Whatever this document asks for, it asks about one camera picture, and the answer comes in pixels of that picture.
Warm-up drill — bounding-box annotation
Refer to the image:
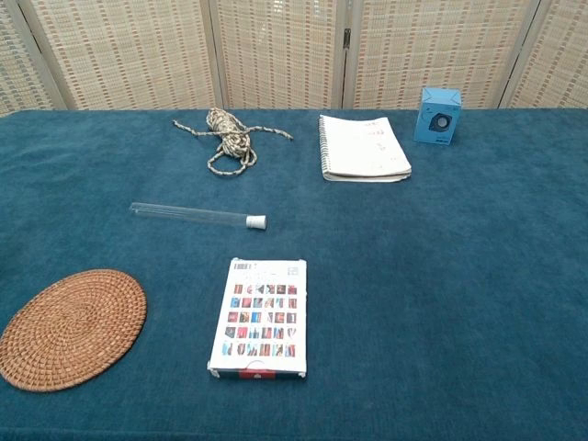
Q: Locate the clear glass test tube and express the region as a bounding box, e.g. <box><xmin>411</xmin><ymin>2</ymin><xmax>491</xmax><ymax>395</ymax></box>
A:
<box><xmin>129</xmin><ymin>201</ymin><xmax>252</xmax><ymax>229</ymax></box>

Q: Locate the white spiral notebook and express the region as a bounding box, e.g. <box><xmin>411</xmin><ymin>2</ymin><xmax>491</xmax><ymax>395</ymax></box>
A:
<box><xmin>318</xmin><ymin>114</ymin><xmax>413</xmax><ymax>183</ymax></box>

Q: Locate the white picture card box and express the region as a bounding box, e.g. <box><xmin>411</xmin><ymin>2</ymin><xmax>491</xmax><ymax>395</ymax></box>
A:
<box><xmin>206</xmin><ymin>257</ymin><xmax>308</xmax><ymax>380</ymax></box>

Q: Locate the blue table cloth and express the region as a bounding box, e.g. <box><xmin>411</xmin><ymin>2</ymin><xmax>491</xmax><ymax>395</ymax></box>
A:
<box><xmin>0</xmin><ymin>107</ymin><xmax>588</xmax><ymax>441</ymax></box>

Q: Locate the bamboo folding screen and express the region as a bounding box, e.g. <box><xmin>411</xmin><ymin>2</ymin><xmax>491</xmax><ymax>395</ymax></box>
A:
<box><xmin>0</xmin><ymin>0</ymin><xmax>588</xmax><ymax>111</ymax></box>

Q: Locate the blue speaker carton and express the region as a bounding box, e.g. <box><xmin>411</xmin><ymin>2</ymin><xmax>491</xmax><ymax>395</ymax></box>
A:
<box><xmin>413</xmin><ymin>86</ymin><xmax>462</xmax><ymax>146</ymax></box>

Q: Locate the round woven rattan coaster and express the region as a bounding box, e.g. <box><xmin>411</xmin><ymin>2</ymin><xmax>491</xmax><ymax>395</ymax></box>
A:
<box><xmin>0</xmin><ymin>268</ymin><xmax>148</xmax><ymax>393</ymax></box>

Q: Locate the coiled beige braided rope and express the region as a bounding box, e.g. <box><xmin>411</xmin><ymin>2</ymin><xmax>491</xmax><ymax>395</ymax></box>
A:
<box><xmin>172</xmin><ymin>107</ymin><xmax>294</xmax><ymax>177</ymax></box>

